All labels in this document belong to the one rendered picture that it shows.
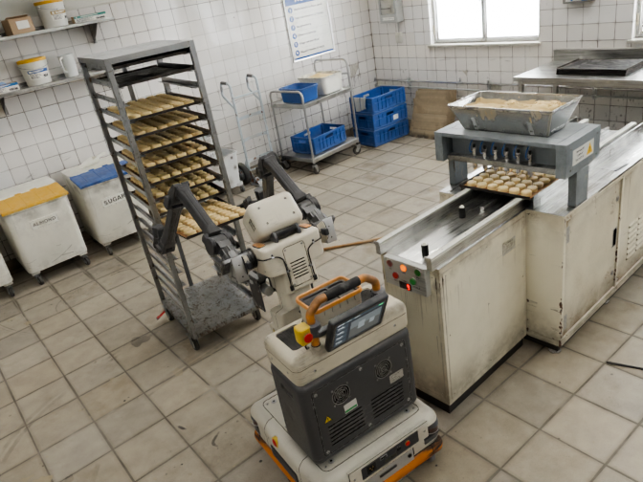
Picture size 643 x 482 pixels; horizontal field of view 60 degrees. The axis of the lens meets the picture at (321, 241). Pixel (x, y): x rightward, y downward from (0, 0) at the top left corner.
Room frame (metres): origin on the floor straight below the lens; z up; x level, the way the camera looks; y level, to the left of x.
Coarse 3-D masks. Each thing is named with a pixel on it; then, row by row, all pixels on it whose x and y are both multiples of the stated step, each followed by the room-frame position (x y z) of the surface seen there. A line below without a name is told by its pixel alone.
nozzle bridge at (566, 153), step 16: (448, 128) 2.84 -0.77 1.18; (464, 128) 2.78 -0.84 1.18; (576, 128) 2.46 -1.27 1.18; (592, 128) 2.42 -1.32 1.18; (448, 144) 2.82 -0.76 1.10; (464, 144) 2.78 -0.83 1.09; (496, 144) 2.63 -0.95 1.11; (512, 144) 2.56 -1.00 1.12; (528, 144) 2.40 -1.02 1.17; (544, 144) 2.34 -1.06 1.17; (560, 144) 2.28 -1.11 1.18; (576, 144) 2.31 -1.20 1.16; (592, 144) 2.41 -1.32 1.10; (464, 160) 2.72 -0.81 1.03; (480, 160) 2.65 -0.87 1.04; (496, 160) 2.59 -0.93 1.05; (512, 160) 2.56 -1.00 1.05; (544, 160) 2.42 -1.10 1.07; (560, 160) 2.28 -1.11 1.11; (576, 160) 2.31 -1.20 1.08; (592, 160) 2.41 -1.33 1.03; (464, 176) 2.91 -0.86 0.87; (560, 176) 2.28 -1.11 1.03; (576, 176) 2.32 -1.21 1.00; (576, 192) 2.32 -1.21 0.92
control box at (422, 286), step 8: (384, 256) 2.20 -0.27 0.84; (392, 256) 2.18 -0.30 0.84; (392, 264) 2.15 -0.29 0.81; (400, 264) 2.12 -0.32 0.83; (408, 264) 2.09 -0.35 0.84; (416, 264) 2.07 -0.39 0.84; (392, 272) 2.16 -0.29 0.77; (400, 272) 2.12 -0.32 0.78; (408, 272) 2.09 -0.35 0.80; (424, 272) 2.02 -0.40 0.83; (392, 280) 2.17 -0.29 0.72; (400, 280) 2.13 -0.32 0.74; (408, 280) 2.09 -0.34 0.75; (416, 280) 2.05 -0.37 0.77; (424, 280) 2.02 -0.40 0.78; (408, 288) 2.09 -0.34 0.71; (416, 288) 2.06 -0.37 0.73; (424, 288) 2.02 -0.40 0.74
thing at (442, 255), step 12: (624, 132) 3.09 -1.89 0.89; (600, 144) 2.93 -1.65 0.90; (516, 204) 2.37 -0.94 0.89; (528, 204) 2.44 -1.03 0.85; (492, 216) 2.27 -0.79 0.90; (504, 216) 2.31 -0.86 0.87; (480, 228) 2.19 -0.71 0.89; (492, 228) 2.25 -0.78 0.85; (456, 240) 2.10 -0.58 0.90; (468, 240) 2.14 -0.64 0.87; (444, 252) 2.03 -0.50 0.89; (456, 252) 2.09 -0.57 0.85; (432, 264) 1.99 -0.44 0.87
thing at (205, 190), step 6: (198, 186) 3.33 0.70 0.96; (204, 186) 3.26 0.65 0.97; (210, 186) 3.24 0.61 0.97; (138, 192) 3.39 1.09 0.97; (192, 192) 3.25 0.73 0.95; (198, 192) 3.17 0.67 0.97; (204, 192) 3.16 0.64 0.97; (210, 192) 3.14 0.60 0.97; (216, 192) 3.14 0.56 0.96; (144, 198) 3.28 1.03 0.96; (198, 198) 3.08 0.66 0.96; (156, 204) 3.10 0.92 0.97; (162, 204) 3.09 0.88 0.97; (162, 210) 2.98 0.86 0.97
